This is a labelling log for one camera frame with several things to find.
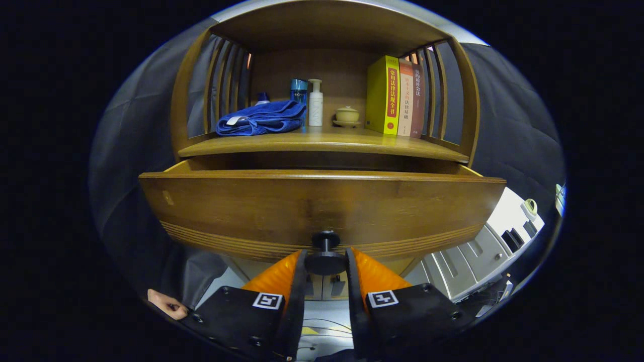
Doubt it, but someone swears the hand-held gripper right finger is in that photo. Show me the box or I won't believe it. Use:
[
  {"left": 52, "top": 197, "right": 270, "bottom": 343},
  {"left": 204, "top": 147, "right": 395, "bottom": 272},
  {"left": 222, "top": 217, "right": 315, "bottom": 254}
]
[{"left": 345, "top": 247, "right": 476, "bottom": 362}]

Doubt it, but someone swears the wooden drawer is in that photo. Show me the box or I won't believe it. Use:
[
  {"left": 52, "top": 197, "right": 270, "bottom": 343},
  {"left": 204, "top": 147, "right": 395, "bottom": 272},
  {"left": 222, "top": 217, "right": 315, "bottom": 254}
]
[{"left": 138, "top": 160, "right": 507, "bottom": 262}]

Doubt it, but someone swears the orange and white book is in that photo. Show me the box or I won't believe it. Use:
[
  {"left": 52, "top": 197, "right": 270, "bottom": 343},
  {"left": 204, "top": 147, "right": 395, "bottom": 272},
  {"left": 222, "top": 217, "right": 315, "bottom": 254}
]
[{"left": 397, "top": 59, "right": 414, "bottom": 137}]

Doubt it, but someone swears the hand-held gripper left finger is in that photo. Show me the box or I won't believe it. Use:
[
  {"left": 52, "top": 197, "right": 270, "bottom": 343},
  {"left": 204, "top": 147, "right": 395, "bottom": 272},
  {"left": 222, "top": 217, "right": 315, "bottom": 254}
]
[{"left": 179, "top": 250, "right": 307, "bottom": 362}]

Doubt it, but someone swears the blue folded towel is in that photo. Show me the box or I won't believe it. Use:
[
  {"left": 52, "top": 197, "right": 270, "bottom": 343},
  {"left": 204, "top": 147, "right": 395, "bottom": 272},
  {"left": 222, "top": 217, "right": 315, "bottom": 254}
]
[{"left": 215, "top": 100, "right": 307, "bottom": 137}]

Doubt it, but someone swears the wooden cabinet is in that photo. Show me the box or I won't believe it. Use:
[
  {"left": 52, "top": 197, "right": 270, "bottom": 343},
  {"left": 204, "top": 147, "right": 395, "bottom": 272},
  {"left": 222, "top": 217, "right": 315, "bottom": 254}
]
[{"left": 170, "top": 0, "right": 481, "bottom": 302}]

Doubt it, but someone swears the white pump bottle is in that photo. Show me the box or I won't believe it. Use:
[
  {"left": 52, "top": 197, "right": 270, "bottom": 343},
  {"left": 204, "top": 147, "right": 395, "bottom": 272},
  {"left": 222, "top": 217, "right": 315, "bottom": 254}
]
[{"left": 308, "top": 78, "right": 324, "bottom": 127}]

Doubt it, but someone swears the blue cosmetic bottle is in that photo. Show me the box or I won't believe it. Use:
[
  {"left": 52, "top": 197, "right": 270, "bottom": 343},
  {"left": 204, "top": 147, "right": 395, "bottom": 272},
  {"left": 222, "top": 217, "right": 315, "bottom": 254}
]
[{"left": 290, "top": 78, "right": 308, "bottom": 107}]

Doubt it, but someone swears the white side cabinet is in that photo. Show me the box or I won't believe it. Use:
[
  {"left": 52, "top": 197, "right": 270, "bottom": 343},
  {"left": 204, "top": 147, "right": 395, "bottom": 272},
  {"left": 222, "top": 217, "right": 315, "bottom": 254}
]
[{"left": 402, "top": 187, "right": 546, "bottom": 302}]

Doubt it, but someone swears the brown book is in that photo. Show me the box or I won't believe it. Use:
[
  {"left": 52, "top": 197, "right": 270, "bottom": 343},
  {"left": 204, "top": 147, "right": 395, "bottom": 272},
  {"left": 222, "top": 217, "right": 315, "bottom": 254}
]
[{"left": 411, "top": 62, "right": 426, "bottom": 139}]

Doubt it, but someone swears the yellow book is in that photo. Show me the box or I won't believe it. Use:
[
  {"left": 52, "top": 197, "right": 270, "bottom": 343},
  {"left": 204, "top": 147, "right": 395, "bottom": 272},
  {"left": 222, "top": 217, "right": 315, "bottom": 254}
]
[{"left": 365, "top": 55, "right": 400, "bottom": 135}]

